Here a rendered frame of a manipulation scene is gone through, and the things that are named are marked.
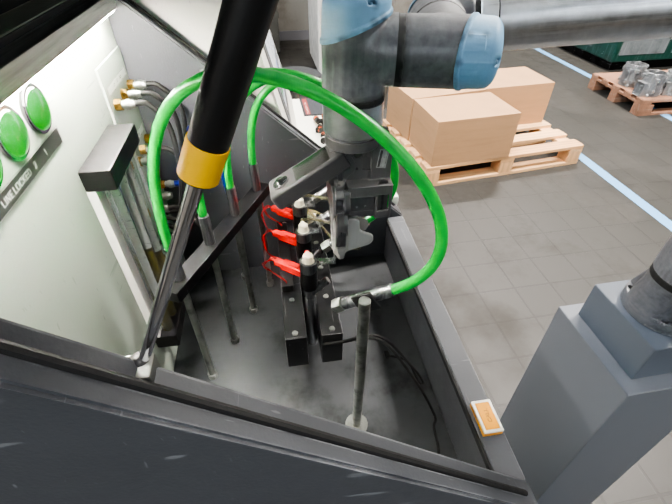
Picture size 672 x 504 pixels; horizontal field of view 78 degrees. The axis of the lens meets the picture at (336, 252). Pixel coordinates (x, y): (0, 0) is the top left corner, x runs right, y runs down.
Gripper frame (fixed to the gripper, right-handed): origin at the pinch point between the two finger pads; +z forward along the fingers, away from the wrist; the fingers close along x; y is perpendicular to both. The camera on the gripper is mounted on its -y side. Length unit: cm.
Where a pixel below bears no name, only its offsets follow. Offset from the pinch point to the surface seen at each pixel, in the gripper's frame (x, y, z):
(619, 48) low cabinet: 398, 381, 87
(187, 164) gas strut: -32.7, -11.4, -34.2
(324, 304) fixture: 1.9, -1.8, 14.2
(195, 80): -5.1, -15.0, -28.9
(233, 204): 15.0, -16.4, -0.6
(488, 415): -22.1, 19.7, 15.9
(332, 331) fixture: -4.5, -1.3, 14.1
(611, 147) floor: 224, 260, 112
